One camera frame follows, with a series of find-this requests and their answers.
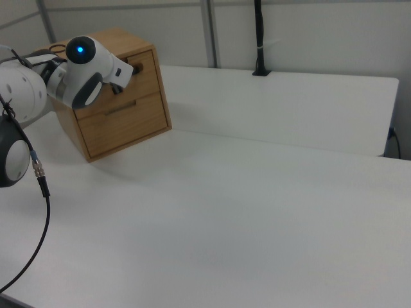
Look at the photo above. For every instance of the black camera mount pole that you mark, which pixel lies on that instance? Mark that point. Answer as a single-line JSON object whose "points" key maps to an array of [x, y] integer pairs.
{"points": [[259, 38]]}

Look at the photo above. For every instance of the grey aluminium frame post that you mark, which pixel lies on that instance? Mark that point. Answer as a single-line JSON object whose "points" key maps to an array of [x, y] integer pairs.
{"points": [[47, 22], [210, 32]]}

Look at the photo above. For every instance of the wooden drawer with cutout grip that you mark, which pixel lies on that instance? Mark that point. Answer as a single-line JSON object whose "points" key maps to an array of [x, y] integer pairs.
{"points": [[128, 125]]}

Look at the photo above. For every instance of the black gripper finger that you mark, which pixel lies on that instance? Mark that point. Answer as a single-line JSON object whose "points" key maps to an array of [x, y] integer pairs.
{"points": [[117, 89]]}

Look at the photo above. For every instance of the wooden two-drawer cabinet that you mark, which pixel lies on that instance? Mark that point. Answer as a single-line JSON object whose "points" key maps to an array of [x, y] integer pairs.
{"points": [[106, 38]]}

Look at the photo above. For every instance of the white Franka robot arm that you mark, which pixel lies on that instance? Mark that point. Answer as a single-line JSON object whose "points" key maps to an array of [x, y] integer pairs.
{"points": [[83, 67]]}

